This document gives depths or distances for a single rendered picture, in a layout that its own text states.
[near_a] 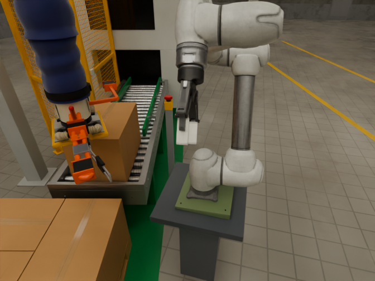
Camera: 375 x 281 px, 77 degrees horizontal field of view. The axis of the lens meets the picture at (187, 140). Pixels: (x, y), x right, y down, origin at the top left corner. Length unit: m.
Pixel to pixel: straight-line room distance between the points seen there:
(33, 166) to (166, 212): 1.90
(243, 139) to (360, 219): 1.79
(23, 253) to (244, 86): 1.51
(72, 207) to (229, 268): 1.23
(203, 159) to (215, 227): 0.36
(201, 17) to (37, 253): 1.47
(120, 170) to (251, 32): 1.39
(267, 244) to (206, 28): 1.88
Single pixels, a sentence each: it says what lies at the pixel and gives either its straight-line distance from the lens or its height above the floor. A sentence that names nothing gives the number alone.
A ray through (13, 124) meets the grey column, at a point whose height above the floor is 0.73.
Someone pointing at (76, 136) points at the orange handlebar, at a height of 1.22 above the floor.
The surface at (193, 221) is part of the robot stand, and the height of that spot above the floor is 0.75.
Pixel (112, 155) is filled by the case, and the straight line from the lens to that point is 1.73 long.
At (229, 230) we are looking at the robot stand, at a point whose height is 0.75.
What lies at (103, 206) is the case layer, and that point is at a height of 0.54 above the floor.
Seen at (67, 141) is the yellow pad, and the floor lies 1.10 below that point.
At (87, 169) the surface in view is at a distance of 0.96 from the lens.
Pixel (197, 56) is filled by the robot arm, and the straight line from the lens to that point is 0.67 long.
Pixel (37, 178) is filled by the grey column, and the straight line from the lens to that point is 3.07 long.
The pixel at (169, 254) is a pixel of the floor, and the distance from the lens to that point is 2.11.
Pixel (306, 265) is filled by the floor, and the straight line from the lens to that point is 2.25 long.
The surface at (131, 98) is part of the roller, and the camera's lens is 3.34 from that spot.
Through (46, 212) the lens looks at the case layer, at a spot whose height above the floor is 0.54.
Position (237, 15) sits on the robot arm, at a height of 1.74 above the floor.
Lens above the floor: 1.80
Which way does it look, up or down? 33 degrees down
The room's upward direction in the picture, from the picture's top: straight up
